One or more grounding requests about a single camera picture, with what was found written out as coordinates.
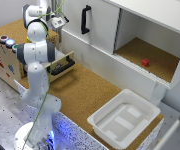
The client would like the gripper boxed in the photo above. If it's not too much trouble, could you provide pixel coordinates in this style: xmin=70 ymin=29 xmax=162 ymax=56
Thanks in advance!
xmin=48 ymin=14 xmax=70 ymax=30

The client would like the wooden drawer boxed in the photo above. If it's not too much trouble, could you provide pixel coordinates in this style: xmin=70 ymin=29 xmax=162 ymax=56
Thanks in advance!
xmin=44 ymin=49 xmax=76 ymax=83

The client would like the wooden drawer box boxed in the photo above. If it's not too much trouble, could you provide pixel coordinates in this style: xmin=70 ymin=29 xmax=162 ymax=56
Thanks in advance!
xmin=0 ymin=18 xmax=61 ymax=93

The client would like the yellow block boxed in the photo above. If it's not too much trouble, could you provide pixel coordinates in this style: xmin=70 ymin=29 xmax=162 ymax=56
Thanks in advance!
xmin=25 ymin=36 xmax=32 ymax=44

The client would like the white sliding door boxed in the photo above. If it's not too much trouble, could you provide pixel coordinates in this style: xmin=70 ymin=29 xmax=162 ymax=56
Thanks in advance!
xmin=62 ymin=0 xmax=121 ymax=56

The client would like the green button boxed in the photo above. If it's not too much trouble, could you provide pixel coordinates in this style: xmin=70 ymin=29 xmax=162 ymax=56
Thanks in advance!
xmin=11 ymin=44 xmax=20 ymax=54

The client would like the blue button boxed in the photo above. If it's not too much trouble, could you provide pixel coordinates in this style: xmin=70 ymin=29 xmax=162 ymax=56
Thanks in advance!
xmin=4 ymin=38 xmax=17 ymax=49

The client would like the red button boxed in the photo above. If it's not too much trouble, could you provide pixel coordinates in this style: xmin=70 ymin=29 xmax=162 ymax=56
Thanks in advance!
xmin=0 ymin=34 xmax=10 ymax=45

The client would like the white cabinet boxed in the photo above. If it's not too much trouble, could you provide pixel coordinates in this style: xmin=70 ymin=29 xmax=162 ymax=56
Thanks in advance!
xmin=58 ymin=0 xmax=180 ymax=108

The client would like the pink block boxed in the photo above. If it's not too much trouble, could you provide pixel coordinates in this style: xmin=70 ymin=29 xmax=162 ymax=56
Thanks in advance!
xmin=141 ymin=58 xmax=150 ymax=67

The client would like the white plastic box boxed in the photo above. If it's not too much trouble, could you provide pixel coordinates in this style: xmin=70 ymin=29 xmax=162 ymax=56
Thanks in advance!
xmin=86 ymin=88 xmax=162 ymax=150

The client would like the black door handle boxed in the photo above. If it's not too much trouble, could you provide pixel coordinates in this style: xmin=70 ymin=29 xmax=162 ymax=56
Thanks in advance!
xmin=80 ymin=4 xmax=92 ymax=36

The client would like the black drawer handle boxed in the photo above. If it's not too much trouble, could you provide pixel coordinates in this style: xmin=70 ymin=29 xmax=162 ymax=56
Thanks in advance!
xmin=50 ymin=55 xmax=76 ymax=77

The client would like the green cable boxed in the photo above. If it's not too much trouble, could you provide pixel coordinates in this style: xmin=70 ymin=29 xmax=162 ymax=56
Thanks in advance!
xmin=22 ymin=0 xmax=66 ymax=150

